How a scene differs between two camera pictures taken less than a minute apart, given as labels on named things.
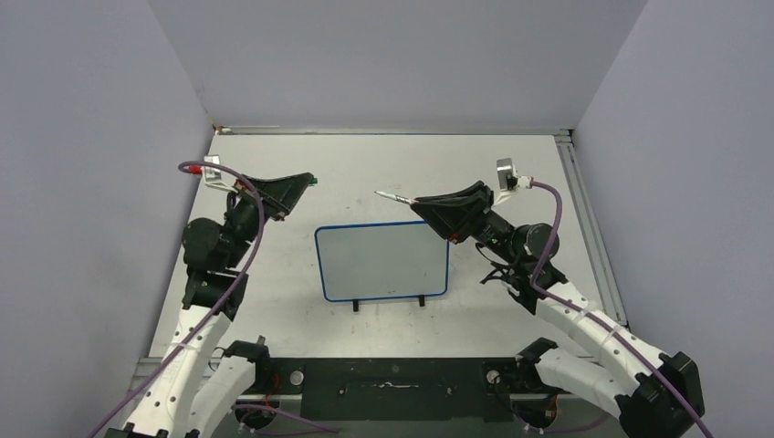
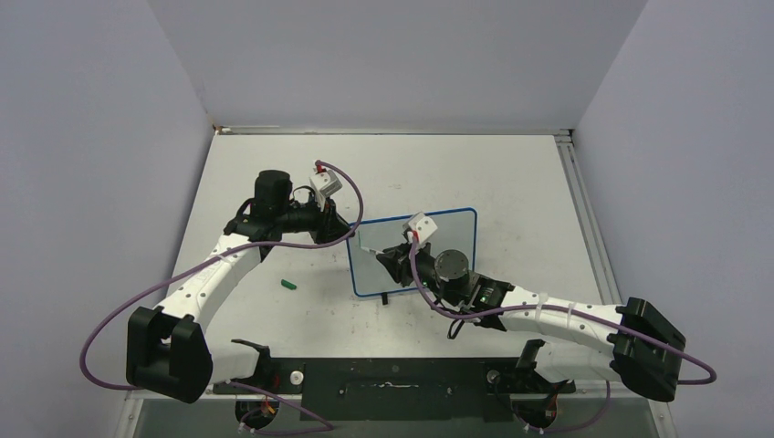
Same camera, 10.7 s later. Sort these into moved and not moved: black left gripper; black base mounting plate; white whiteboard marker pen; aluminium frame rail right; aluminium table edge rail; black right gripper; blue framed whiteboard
Moved: white whiteboard marker pen; blue framed whiteboard; black right gripper; black left gripper
Not moved: aluminium frame rail right; aluminium table edge rail; black base mounting plate
